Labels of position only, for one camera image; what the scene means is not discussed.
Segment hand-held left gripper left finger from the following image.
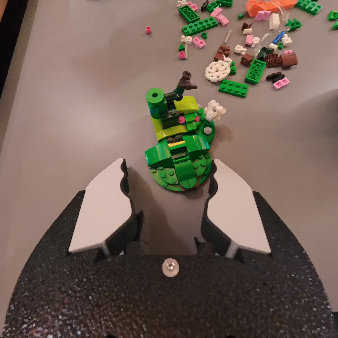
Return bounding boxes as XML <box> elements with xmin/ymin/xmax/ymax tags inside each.
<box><xmin>68</xmin><ymin>158</ymin><xmax>145</xmax><ymax>260</ymax></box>

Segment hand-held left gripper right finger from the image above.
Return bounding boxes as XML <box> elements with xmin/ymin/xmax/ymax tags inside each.
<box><xmin>200</xmin><ymin>158</ymin><xmax>272</xmax><ymax>259</ymax></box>

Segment green lego plant model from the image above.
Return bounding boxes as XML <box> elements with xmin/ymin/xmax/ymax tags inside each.
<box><xmin>144</xmin><ymin>71</ymin><xmax>227</xmax><ymax>194</ymax></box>

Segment pile of loose lego pieces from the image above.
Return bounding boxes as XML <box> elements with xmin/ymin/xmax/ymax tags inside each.
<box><xmin>177</xmin><ymin>0</ymin><xmax>338</xmax><ymax>99</ymax></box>

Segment orange lego brick separator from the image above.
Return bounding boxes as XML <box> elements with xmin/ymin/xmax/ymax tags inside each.
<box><xmin>244</xmin><ymin>0</ymin><xmax>297</xmax><ymax>18</ymax></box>

